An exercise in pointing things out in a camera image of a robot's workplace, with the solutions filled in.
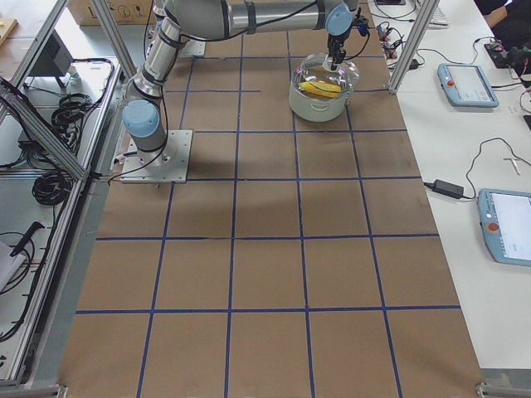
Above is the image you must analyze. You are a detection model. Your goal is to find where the aluminium frame rail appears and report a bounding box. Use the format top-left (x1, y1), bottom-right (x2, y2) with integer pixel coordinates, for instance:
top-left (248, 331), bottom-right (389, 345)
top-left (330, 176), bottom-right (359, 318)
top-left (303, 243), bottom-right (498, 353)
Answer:
top-left (1, 78), bottom-right (88, 180)

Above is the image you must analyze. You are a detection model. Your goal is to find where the glass pot lid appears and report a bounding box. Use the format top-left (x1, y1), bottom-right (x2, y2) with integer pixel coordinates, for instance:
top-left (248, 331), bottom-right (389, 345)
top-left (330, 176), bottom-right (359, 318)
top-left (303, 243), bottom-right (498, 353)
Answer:
top-left (291, 53), bottom-right (361, 100)

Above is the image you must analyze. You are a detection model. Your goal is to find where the black power adapter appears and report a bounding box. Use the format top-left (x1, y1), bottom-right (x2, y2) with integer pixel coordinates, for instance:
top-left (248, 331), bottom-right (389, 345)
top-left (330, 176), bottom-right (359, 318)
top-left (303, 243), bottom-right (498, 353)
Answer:
top-left (432, 179), bottom-right (464, 199)

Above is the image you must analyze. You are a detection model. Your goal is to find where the blue teach pendant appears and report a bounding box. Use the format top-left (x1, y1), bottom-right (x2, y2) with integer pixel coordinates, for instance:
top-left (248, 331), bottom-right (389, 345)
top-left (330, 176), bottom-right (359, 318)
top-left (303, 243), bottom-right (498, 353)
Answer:
top-left (477, 188), bottom-right (530, 267)
top-left (437, 64), bottom-right (499, 109)

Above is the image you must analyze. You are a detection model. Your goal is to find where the aluminium frame post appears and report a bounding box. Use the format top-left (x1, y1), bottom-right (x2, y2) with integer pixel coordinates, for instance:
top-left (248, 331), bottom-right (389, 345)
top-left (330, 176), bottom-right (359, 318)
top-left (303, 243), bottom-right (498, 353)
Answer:
top-left (388, 0), bottom-right (439, 95)

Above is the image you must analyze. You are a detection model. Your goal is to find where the brown paper table mat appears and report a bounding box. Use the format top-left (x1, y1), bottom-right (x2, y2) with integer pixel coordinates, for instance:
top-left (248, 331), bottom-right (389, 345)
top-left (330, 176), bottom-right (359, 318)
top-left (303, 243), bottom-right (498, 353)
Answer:
top-left (57, 0), bottom-right (485, 398)

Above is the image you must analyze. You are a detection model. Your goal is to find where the yellow corn cob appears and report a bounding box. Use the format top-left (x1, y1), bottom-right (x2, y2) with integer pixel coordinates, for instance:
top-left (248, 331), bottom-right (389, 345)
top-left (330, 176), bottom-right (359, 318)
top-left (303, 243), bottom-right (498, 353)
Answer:
top-left (298, 81), bottom-right (343, 99)

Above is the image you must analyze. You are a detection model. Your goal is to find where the pale green cooking pot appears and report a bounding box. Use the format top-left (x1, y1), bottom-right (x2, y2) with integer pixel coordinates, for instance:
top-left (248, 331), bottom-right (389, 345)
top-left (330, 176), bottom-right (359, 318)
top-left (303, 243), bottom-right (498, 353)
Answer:
top-left (288, 81), bottom-right (352, 123)

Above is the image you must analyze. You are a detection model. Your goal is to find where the far blue teach pendant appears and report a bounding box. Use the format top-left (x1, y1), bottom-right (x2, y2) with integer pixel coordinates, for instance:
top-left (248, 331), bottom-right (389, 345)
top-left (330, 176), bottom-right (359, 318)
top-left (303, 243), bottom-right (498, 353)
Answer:
top-left (437, 64), bottom-right (499, 109)

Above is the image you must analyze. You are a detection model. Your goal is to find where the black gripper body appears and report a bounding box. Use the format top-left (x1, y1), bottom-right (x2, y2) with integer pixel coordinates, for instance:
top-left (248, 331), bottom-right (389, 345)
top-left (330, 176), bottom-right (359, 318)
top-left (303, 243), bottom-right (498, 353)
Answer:
top-left (351, 9), bottom-right (370, 36)

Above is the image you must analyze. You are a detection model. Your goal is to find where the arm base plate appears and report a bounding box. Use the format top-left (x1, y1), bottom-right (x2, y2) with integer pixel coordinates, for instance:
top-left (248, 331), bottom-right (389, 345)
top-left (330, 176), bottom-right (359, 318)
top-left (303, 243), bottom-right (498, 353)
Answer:
top-left (178, 40), bottom-right (206, 58)
top-left (119, 130), bottom-right (193, 183)

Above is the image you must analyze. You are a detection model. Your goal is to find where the near blue teach pendant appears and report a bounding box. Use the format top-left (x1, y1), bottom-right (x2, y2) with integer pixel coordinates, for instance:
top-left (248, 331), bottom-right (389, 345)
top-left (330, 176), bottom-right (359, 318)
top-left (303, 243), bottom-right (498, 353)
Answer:
top-left (477, 188), bottom-right (530, 267)

